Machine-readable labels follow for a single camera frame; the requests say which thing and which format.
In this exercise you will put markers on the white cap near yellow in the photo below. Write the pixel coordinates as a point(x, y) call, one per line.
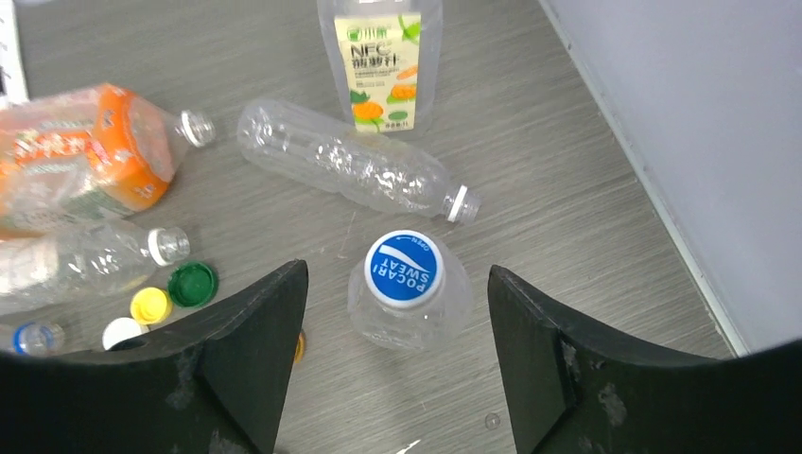
point(121, 329)

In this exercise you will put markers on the blue Pepsi label bottle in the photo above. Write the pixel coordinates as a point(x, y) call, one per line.
point(33, 339)

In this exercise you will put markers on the yellow bottle cap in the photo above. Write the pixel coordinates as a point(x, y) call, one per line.
point(150, 306)

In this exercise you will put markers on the white blue Pocari Sweat cap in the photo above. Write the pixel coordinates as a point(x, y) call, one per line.
point(403, 269)

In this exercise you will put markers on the gold brown bottle cap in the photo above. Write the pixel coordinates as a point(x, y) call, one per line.
point(300, 348)

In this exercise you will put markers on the orange label wide bottle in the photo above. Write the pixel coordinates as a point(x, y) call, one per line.
point(96, 153)

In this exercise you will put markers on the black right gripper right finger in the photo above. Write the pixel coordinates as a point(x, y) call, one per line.
point(576, 385)

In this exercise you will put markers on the tall clear juice bottle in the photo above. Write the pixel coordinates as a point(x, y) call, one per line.
point(384, 57)

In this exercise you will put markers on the clear bottle behind Pepsi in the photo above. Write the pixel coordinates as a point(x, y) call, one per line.
point(99, 259)

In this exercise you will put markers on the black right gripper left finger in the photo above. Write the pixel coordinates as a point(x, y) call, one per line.
point(214, 381)

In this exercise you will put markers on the black white checkerboard mat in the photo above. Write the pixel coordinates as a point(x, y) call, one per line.
point(13, 78)

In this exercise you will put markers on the green bottle cap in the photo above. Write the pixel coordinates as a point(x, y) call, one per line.
point(192, 284)

